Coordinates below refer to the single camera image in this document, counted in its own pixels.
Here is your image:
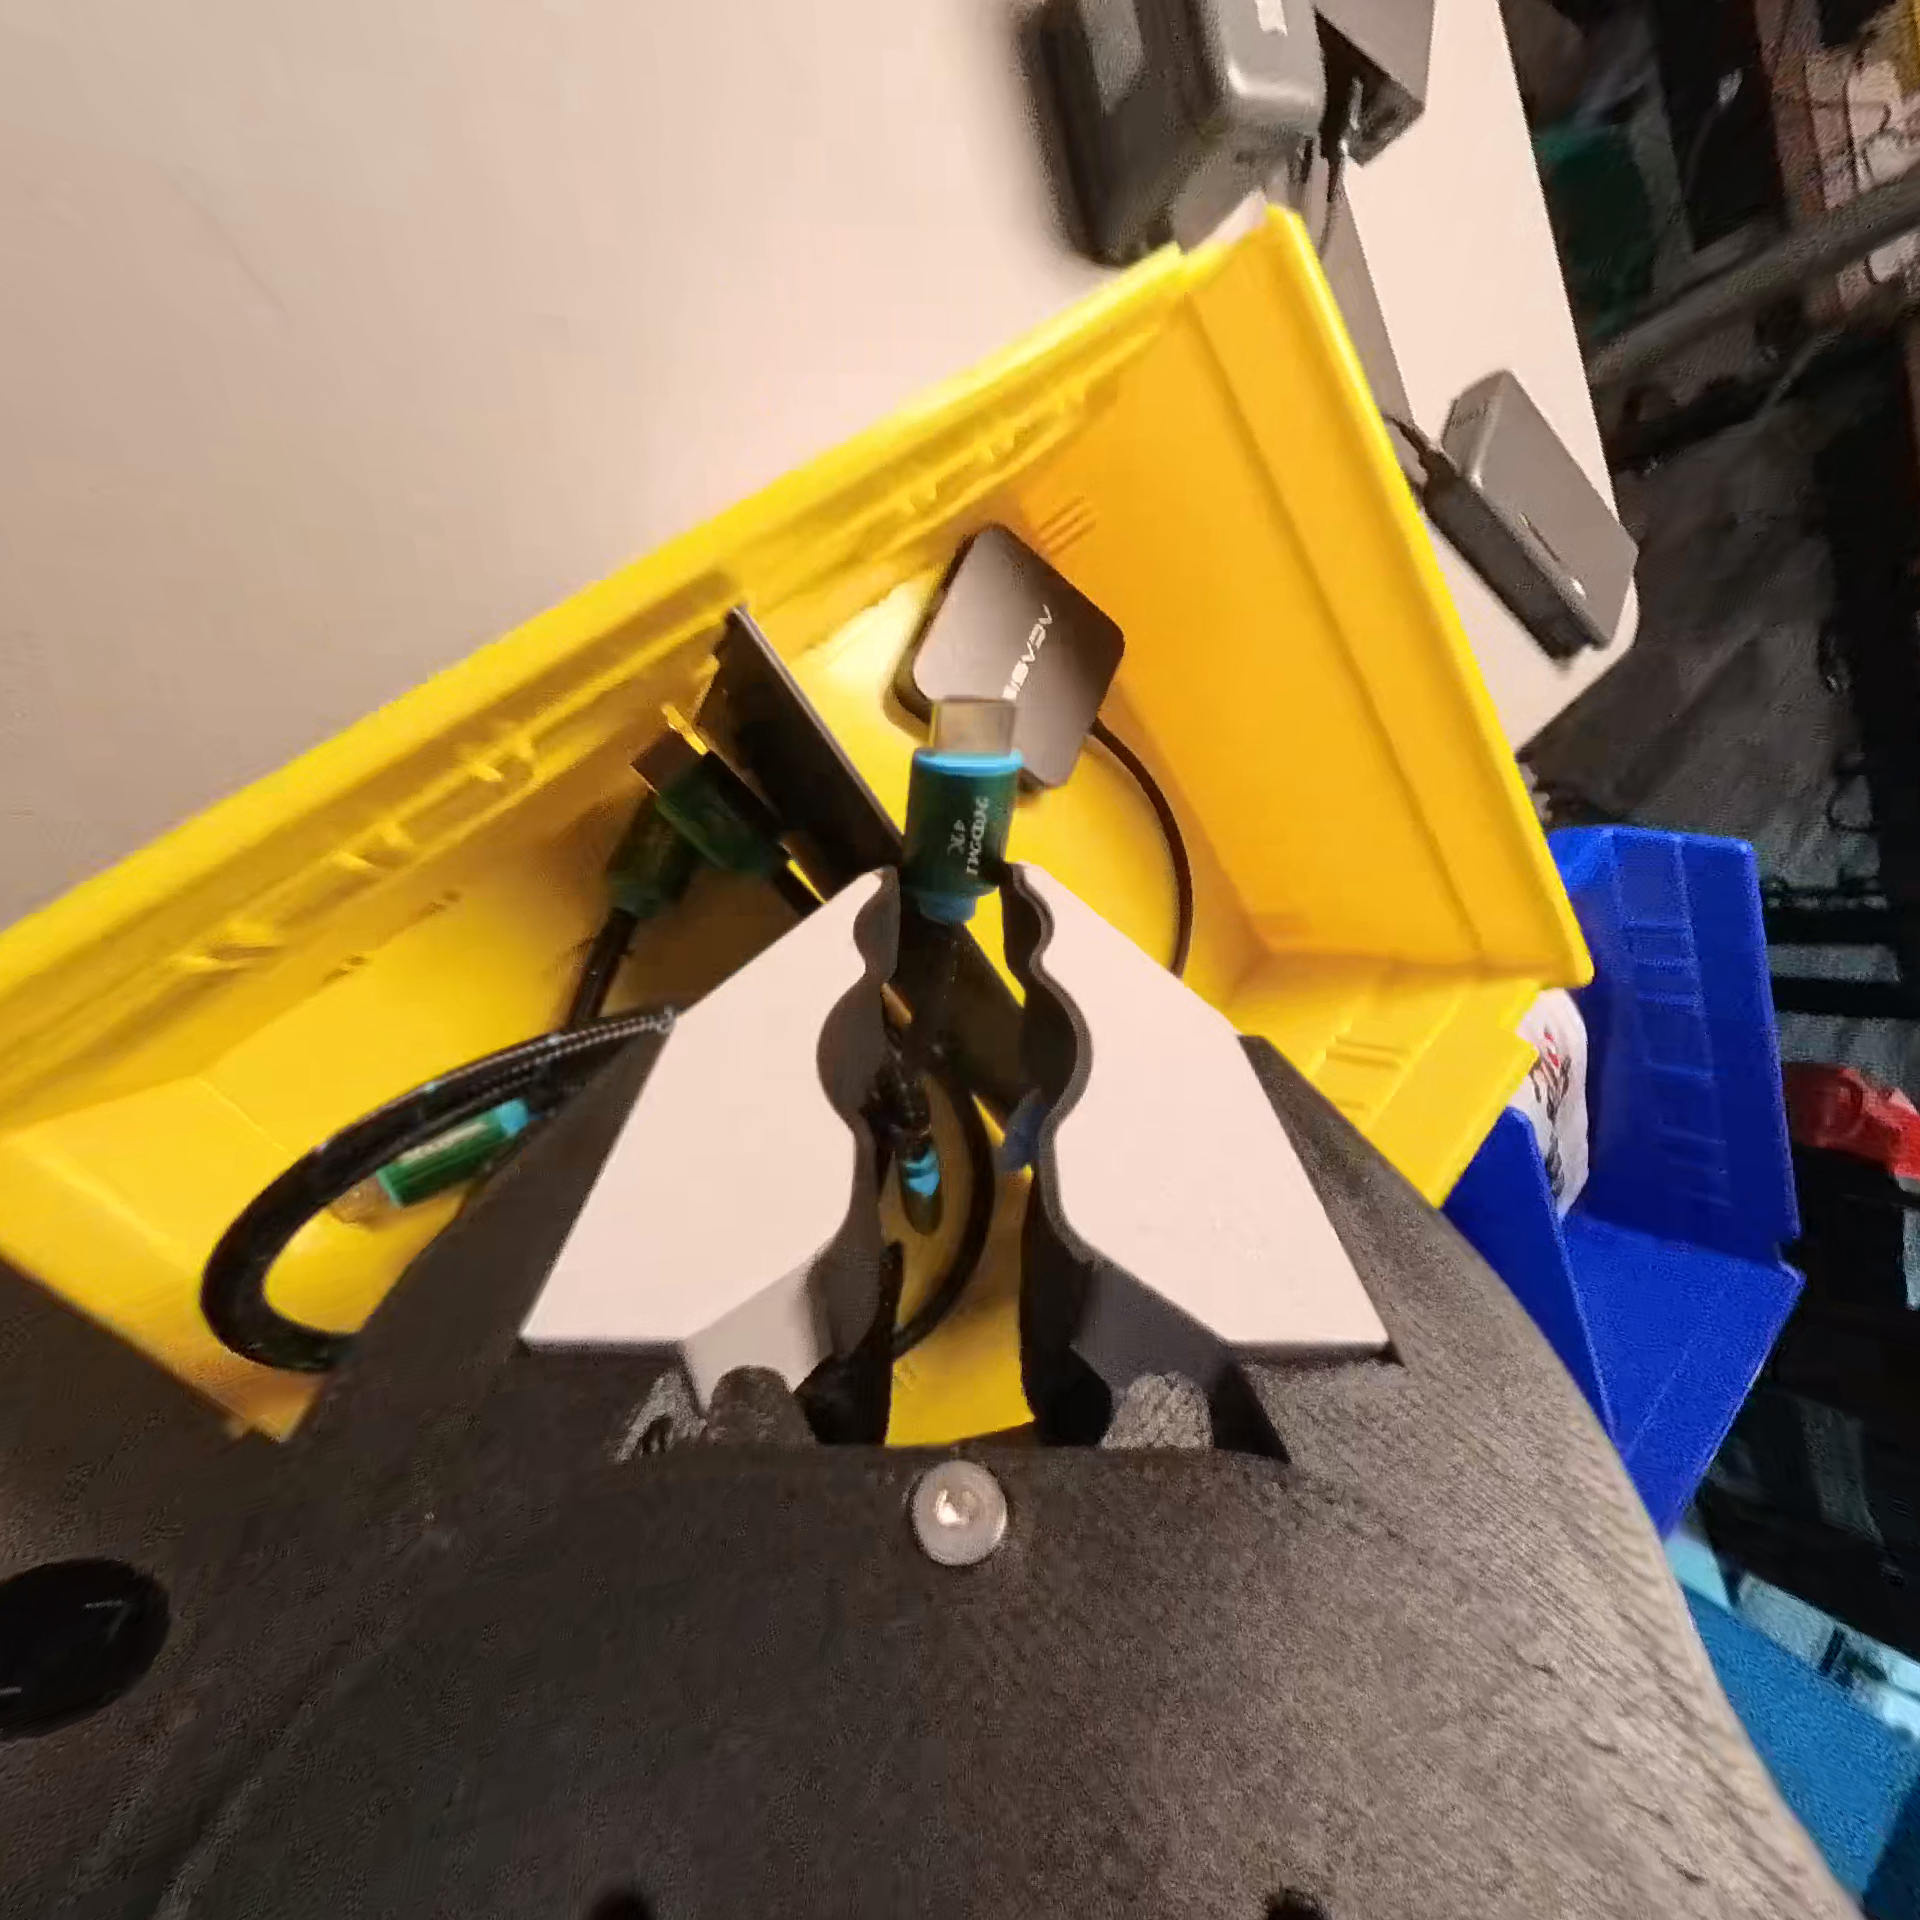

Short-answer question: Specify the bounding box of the large blue bin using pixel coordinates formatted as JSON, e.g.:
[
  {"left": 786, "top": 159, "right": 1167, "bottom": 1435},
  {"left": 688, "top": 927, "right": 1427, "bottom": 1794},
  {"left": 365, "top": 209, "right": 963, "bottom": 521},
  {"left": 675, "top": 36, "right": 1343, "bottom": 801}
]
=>
[{"left": 1439, "top": 1102, "right": 1809, "bottom": 1537}]

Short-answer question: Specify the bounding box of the dark flat adapter box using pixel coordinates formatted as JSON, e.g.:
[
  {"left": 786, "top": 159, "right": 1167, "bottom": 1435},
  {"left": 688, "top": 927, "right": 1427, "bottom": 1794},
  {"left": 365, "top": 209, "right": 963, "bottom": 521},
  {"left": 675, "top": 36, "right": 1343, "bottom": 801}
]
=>
[{"left": 892, "top": 525, "right": 1197, "bottom": 979}]

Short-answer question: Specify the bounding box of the black bin divider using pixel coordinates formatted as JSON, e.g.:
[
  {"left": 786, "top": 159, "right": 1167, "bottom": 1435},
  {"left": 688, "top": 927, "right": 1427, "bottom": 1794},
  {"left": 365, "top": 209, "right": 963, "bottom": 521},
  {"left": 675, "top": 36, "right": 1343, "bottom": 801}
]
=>
[{"left": 704, "top": 606, "right": 1037, "bottom": 1113}]

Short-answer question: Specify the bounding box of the white printed packet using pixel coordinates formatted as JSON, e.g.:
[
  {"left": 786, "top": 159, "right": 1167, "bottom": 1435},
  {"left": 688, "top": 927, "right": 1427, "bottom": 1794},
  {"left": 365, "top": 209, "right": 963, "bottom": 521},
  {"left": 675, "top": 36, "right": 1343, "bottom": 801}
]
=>
[{"left": 1513, "top": 991, "right": 1592, "bottom": 1210}]

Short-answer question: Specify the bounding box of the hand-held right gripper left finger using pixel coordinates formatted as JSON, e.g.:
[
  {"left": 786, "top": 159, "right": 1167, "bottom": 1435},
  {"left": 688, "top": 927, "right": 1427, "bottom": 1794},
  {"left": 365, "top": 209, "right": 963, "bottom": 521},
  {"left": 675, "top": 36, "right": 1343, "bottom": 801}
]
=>
[{"left": 515, "top": 866, "right": 901, "bottom": 1379}]

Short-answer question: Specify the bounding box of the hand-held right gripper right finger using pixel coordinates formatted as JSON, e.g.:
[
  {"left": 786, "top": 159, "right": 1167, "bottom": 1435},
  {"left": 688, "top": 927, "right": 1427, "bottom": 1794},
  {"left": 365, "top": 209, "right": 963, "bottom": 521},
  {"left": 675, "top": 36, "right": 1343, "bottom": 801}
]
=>
[{"left": 1002, "top": 862, "right": 1392, "bottom": 1371}]

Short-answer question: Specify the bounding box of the grey cube charger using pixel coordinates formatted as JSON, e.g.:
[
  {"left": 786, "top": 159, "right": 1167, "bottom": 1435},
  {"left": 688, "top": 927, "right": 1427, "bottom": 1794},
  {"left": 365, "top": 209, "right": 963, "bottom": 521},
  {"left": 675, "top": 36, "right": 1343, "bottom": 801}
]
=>
[{"left": 1034, "top": 0, "right": 1333, "bottom": 271}]

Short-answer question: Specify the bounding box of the blue bin with dividers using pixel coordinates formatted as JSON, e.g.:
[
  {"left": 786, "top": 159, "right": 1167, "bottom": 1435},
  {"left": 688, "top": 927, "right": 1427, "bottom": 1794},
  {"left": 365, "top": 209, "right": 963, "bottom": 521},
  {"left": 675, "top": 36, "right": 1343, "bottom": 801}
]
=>
[{"left": 1543, "top": 823, "right": 1802, "bottom": 1263}]

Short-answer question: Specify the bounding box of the yellow bin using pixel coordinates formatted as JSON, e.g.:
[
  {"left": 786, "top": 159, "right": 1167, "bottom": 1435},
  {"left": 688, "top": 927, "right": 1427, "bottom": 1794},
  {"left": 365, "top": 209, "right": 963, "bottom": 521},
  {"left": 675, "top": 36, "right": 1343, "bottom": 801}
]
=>
[{"left": 0, "top": 203, "right": 1596, "bottom": 1443}]

